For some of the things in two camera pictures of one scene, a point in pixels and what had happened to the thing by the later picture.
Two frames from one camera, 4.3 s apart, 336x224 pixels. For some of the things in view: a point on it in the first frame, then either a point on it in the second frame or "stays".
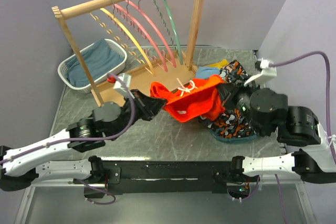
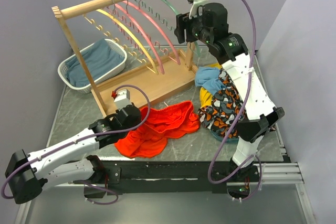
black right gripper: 226,91 -> 184,22
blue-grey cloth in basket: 98,57 stays
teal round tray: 235,140 stays
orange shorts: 201,97 -> 149,140
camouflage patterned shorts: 233,123 stays
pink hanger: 136,30 -> 138,6
